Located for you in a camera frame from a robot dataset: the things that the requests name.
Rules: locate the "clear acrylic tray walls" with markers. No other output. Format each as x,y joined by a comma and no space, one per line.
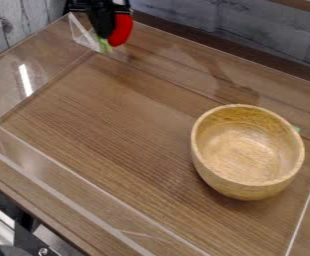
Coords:
94,142

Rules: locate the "black metal table bracket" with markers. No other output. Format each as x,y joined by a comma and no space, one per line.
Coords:
24,238

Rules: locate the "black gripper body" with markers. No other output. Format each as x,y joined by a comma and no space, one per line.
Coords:
85,5

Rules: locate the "light wooden bowl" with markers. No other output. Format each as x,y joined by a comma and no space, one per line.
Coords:
247,151

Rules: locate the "red felt fruit green leaf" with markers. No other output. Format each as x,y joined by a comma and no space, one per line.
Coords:
120,33

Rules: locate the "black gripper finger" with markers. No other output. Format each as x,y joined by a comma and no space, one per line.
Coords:
121,6
102,23

